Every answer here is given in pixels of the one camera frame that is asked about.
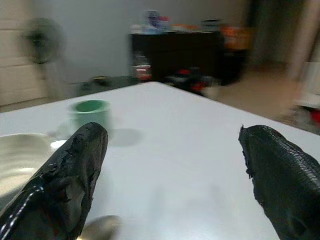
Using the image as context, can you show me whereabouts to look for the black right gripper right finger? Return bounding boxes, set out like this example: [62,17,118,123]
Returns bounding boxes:
[238,124,320,240]

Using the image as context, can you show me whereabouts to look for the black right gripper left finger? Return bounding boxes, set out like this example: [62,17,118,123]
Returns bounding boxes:
[0,121,109,240]

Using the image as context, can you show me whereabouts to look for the white plate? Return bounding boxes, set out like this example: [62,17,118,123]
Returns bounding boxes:
[0,133,68,203]

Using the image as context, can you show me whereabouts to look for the silver metal spoon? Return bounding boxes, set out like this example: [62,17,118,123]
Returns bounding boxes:
[79,214,124,240]

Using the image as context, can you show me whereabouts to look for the green ceramic cup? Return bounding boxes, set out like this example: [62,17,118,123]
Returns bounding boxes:
[67,99,113,132]

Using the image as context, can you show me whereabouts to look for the black red object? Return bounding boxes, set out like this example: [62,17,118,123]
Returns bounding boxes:
[164,66,219,97]

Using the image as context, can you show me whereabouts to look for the dark standing fan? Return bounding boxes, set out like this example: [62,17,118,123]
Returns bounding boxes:
[20,16,68,66]

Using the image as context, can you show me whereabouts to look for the orange box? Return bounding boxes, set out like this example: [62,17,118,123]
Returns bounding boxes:
[219,24,252,51]

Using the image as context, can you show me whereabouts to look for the dark wooden cabinet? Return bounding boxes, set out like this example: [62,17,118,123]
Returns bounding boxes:
[128,31,245,87]

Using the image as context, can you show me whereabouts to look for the blue white item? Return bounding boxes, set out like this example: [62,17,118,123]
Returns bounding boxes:
[141,9,171,35]

